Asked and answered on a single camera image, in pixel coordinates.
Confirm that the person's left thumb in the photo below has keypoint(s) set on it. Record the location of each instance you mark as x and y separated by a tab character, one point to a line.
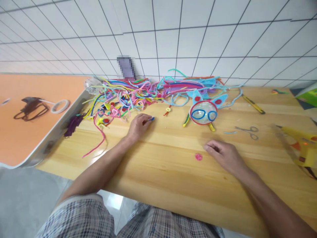
146	123

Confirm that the long light blue pipe cleaner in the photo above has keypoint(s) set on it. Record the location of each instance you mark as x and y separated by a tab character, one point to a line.
235	98

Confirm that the person's right hand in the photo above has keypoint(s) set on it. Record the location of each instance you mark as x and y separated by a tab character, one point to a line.
224	153

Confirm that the yellow black utility knife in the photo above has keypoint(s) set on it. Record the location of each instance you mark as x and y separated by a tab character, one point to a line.
253	104

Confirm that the small blue pipe cleaner coil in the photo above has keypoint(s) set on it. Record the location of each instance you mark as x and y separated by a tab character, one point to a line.
151	119

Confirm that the upright phone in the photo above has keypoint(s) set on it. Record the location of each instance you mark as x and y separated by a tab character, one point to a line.
126	68

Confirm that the person's left fingers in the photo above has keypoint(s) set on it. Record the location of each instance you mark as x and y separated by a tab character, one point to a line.
144	117

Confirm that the person's right fingers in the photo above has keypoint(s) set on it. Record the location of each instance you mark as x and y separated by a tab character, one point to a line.
212	147

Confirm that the clear ball figure with ears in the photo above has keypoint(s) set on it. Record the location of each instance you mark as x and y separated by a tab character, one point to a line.
203	111

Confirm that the yellow hot glue gun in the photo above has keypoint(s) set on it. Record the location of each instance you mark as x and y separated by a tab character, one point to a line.
301	146

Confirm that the short light blue pipe cleaner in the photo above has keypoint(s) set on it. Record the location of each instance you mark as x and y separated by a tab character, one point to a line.
230	132

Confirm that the pink pipe cleaner coil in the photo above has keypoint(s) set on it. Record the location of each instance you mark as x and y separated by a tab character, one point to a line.
198	157

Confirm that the pile of colourful pipe cleaners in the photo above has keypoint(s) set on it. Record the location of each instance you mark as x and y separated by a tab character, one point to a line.
148	93

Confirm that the person's left hand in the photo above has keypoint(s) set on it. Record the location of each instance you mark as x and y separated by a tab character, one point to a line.
138	127

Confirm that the purple pipe cleaner bundle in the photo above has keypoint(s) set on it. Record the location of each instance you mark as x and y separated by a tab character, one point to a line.
72	125

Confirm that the person's legs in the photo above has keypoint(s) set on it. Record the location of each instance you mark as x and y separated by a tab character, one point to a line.
119	220

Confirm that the green orange pipe cleaner scraps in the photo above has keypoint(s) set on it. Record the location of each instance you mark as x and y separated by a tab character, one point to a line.
278	91

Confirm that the long pink pipe cleaner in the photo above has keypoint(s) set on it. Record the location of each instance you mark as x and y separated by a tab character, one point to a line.
97	145

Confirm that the white tape roll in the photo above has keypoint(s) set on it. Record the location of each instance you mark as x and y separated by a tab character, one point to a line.
60	106

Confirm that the red yellow pipe cleaner piece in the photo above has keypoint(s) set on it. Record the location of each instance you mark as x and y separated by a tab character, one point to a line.
168	110

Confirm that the clear plastic ball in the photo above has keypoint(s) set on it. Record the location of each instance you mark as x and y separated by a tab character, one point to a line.
91	85

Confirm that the small metal scissors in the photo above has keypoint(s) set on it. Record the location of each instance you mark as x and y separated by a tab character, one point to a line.
249	131

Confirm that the green box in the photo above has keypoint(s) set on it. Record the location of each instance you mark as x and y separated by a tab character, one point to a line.
307	95

